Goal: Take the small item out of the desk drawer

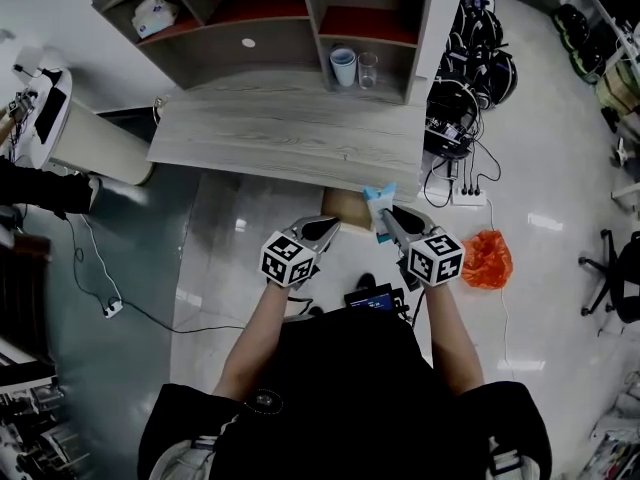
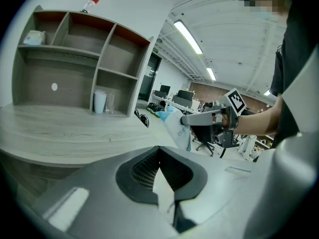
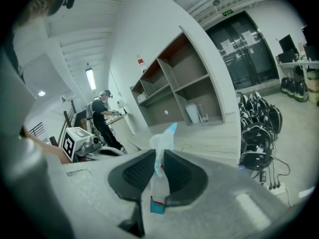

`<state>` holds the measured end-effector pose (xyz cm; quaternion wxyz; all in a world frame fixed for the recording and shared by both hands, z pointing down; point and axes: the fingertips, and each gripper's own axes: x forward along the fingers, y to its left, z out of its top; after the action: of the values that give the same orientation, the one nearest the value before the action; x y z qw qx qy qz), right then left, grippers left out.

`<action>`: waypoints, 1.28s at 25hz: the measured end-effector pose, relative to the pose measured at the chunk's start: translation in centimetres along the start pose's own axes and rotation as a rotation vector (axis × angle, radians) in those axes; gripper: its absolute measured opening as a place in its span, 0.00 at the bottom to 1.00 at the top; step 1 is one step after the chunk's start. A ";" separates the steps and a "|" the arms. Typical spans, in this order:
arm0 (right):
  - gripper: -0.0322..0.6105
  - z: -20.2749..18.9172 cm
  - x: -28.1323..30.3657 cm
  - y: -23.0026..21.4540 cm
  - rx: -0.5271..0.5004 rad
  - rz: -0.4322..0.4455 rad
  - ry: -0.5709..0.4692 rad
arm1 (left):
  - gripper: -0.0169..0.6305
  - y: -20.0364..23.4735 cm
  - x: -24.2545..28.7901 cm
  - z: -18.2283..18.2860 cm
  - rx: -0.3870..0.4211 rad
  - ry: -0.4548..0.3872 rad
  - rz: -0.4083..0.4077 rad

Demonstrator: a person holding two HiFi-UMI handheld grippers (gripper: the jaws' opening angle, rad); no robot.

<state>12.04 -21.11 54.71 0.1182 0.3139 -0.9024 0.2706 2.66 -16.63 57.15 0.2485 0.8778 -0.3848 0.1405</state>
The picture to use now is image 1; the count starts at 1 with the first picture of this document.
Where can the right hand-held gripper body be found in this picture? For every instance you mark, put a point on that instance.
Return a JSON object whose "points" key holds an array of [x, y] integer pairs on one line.
{"points": [[435, 263]]}

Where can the black tablet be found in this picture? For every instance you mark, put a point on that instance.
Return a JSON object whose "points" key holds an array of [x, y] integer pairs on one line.
{"points": [[50, 115]]}

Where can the person's left forearm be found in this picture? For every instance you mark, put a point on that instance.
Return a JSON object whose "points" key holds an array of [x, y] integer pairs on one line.
{"points": [[250, 338]]}

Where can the person's right forearm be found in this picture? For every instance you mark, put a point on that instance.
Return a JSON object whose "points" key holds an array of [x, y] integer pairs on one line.
{"points": [[452, 338]]}

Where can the person's right leg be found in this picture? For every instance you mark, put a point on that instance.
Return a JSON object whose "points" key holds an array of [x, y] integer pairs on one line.
{"points": [[366, 282]]}

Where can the orange plastic bag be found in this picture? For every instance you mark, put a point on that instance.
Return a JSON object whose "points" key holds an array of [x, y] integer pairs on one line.
{"points": [[487, 260]]}

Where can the black office chair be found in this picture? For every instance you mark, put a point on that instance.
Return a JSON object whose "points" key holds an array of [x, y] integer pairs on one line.
{"points": [[620, 278]]}

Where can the white tissue packet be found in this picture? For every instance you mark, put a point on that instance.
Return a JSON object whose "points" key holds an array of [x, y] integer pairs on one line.
{"points": [[155, 15]]}

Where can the person's black shirt torso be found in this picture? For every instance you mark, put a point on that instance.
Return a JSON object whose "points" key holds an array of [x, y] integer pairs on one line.
{"points": [[350, 403]]}

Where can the white power strip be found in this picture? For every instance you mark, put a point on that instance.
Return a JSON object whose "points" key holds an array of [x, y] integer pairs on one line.
{"points": [[469, 197], [113, 308]]}

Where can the person's leg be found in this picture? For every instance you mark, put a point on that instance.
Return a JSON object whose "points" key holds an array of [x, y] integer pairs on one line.
{"points": [[366, 282], [312, 313]]}

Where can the black waist-worn screen device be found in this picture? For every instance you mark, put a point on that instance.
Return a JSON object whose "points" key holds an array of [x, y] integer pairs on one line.
{"points": [[372, 299]]}

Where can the row of black green backpacks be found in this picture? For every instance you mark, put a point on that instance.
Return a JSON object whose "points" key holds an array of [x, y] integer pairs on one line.
{"points": [[580, 43]]}

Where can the pile of black backpacks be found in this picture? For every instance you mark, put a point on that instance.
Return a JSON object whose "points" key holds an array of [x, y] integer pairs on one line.
{"points": [[470, 68]]}

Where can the white office desk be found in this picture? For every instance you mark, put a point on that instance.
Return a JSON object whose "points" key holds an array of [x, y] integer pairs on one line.
{"points": [[610, 3]]}

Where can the brown wooden drawer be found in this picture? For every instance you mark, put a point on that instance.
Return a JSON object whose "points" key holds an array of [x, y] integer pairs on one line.
{"points": [[345, 210]]}

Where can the grey wooden desk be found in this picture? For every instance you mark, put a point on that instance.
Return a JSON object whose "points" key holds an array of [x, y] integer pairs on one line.
{"points": [[280, 128]]}

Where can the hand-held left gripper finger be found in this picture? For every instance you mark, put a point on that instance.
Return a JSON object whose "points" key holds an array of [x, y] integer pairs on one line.
{"points": [[325, 238], [307, 223]]}

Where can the white cup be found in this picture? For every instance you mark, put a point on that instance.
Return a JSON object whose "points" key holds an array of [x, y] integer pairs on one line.
{"points": [[342, 65]]}

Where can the light blue tissue pack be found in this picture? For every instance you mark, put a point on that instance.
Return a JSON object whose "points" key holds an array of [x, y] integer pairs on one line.
{"points": [[380, 203]]}

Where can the clear drinking glass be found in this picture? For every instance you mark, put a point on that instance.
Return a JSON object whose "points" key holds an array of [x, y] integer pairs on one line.
{"points": [[367, 70]]}

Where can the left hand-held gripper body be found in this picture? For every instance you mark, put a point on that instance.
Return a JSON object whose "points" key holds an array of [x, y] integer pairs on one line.
{"points": [[285, 263]]}

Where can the grey wooden shelf hutch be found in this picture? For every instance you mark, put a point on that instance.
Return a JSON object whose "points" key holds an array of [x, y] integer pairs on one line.
{"points": [[240, 53]]}

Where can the black power adapter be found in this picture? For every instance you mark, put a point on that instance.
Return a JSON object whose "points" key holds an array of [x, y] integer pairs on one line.
{"points": [[452, 169]]}

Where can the person's left leg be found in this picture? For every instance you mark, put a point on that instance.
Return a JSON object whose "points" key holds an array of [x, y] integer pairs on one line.
{"points": [[312, 313]]}

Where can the cardboard box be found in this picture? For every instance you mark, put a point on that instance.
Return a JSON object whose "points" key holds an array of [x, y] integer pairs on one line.
{"points": [[617, 88]]}

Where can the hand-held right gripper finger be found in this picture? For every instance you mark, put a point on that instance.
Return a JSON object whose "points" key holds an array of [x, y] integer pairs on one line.
{"points": [[397, 240], [417, 223]]}

